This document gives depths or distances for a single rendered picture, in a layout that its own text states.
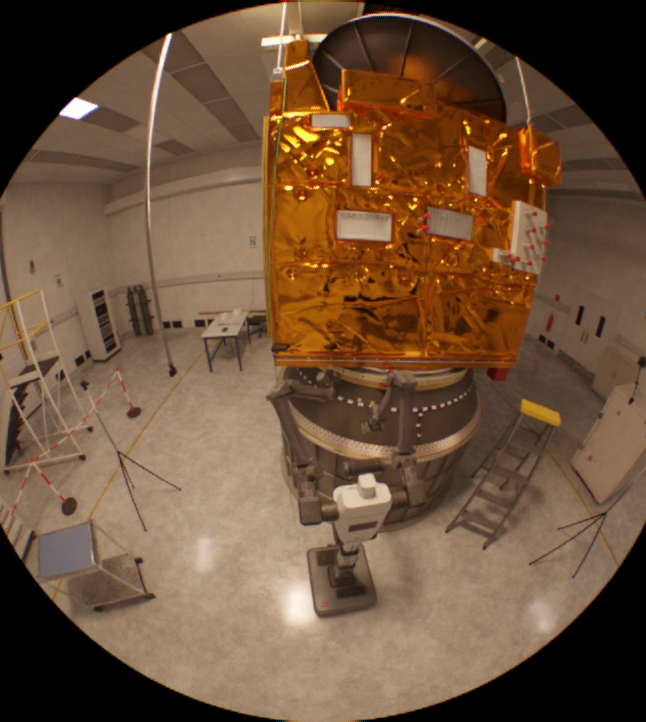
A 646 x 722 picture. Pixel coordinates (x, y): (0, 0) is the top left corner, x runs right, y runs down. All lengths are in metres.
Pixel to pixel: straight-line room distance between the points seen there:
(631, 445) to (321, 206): 4.34
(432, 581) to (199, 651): 2.21
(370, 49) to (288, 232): 1.75
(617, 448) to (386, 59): 4.86
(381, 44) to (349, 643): 4.63
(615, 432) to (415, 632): 3.42
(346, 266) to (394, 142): 0.82
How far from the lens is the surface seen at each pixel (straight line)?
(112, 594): 3.03
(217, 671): 2.77
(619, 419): 4.29
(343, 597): 2.39
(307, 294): 1.55
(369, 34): 2.50
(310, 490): 1.07
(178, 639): 2.89
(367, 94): 1.72
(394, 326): 1.66
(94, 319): 7.76
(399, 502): 1.14
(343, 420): 1.93
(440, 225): 1.70
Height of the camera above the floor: 2.61
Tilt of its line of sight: 28 degrees down
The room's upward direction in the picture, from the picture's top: 1 degrees clockwise
